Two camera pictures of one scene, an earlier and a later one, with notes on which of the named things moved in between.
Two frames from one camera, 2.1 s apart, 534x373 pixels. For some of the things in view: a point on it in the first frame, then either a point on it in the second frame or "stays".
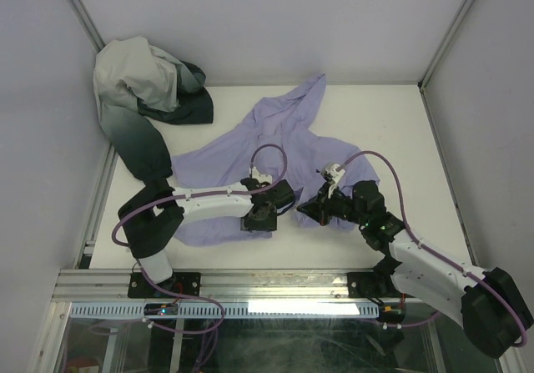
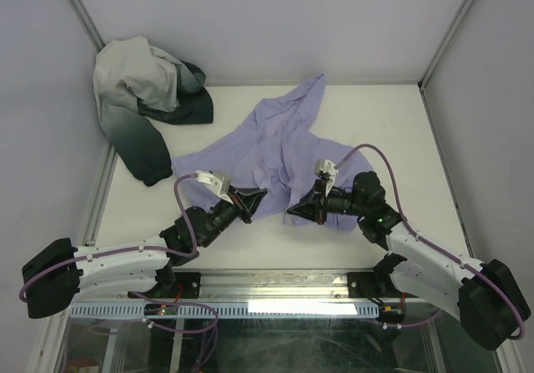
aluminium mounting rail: [111, 285] stays
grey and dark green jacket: [134, 80] stays
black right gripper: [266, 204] to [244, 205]
